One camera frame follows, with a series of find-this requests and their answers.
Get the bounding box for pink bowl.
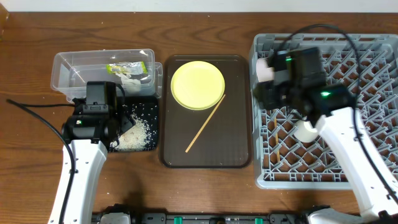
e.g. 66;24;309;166
256;58;274;82

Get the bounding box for white tissue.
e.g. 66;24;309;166
115;73;141;94

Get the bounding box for cream white cup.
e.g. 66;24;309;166
294;120;318;142

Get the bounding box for green snack wrapper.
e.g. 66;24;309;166
106;62;147;75

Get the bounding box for wooden chopstick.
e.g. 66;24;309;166
185;94;226;153
274;117;280;163

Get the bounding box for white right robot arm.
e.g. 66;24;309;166
253;47;397;223

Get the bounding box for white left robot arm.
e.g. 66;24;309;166
49;82;135;223

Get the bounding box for black waste tray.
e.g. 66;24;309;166
73;95;160;153

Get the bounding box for grey dishwasher rack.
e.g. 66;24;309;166
249;34;397;190

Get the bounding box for spilled rice pile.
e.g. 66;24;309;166
110;103;159;152

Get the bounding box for clear plastic bin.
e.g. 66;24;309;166
51;49;163;101

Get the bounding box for dark brown tray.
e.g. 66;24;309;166
159;55;252;169

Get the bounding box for yellow plate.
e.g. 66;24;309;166
170;61;225;110

